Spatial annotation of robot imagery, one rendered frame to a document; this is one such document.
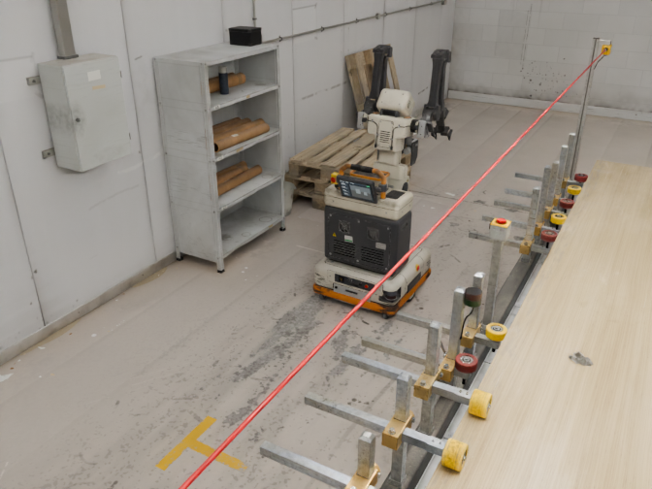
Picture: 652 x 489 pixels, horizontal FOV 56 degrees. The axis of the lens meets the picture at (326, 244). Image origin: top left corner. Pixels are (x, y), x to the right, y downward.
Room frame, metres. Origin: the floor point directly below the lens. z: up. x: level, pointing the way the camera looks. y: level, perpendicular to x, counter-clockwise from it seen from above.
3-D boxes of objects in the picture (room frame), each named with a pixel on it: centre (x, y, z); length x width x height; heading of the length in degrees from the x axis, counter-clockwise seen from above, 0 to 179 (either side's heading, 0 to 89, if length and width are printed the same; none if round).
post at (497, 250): (2.34, -0.72, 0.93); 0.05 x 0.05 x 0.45; 61
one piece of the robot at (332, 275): (3.57, -0.19, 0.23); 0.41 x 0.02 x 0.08; 59
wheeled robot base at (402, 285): (3.86, -0.34, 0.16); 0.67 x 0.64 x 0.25; 149
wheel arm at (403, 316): (2.12, -0.49, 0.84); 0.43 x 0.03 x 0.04; 61
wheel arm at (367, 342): (1.92, -0.34, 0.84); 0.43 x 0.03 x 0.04; 61
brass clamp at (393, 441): (1.43, -0.22, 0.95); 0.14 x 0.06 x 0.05; 151
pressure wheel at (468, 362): (1.82, -0.51, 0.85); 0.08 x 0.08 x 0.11
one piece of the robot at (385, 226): (3.78, -0.29, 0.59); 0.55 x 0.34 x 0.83; 59
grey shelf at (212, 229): (4.60, 0.76, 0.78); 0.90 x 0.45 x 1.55; 151
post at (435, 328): (1.67, -0.35, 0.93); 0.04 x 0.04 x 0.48; 61
